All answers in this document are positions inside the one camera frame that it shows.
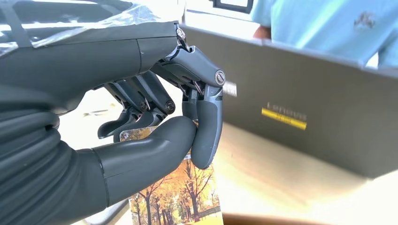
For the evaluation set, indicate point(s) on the person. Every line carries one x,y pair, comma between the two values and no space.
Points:
326,24

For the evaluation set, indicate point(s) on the grey laptop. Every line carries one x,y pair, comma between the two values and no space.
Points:
311,93

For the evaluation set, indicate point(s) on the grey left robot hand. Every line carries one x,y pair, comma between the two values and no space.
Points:
93,62

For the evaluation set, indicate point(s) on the clear plastic film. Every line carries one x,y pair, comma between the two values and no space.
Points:
149,12

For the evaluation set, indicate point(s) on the black rectangular frame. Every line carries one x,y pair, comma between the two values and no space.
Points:
233,6

